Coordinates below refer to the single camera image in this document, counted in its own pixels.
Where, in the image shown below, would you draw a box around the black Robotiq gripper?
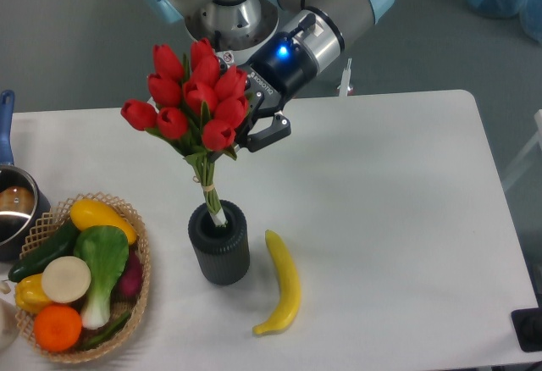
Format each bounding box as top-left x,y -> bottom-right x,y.
218,34 -> 318,152

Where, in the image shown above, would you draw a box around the red tulip bouquet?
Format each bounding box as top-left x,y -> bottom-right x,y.
121,38 -> 249,227

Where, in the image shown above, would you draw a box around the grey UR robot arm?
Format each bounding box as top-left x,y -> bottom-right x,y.
146,0 -> 395,152

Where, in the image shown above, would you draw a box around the dark grey ribbed vase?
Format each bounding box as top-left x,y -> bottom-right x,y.
188,200 -> 250,285

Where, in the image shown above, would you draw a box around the yellow banana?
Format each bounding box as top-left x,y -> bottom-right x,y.
252,230 -> 301,336

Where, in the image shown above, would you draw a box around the yellow squash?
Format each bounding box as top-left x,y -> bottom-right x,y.
69,198 -> 137,246

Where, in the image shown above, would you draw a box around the green bok choy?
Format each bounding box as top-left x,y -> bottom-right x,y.
74,225 -> 129,329

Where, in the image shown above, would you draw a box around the purple sweet potato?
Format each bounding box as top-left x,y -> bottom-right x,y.
117,250 -> 143,298

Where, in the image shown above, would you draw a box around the woven wicker basket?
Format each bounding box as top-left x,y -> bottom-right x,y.
16,192 -> 151,363

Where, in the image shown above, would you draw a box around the dark green cucumber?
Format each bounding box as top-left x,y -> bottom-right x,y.
8,219 -> 80,283

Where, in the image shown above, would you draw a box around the green bean pod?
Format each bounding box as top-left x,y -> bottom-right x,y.
79,312 -> 131,351

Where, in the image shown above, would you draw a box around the white round radish slice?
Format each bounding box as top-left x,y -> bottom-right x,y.
41,256 -> 91,303

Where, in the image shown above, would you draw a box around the yellow bell pepper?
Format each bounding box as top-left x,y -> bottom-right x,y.
15,274 -> 53,314

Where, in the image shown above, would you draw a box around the orange fruit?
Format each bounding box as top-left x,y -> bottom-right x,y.
33,304 -> 82,352

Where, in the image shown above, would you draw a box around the small garlic piece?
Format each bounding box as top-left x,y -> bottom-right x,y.
0,280 -> 11,295

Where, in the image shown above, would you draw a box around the white plate at left edge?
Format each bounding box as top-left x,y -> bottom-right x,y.
0,300 -> 19,351

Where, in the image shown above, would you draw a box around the black device at table edge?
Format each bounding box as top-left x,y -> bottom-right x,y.
511,307 -> 541,352

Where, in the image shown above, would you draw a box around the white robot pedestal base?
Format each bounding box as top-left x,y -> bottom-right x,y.
146,0 -> 355,107

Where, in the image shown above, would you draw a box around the blue handled saucepan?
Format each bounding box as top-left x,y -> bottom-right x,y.
1,90 -> 50,262

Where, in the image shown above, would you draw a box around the white frame at right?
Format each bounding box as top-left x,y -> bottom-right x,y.
501,109 -> 541,192

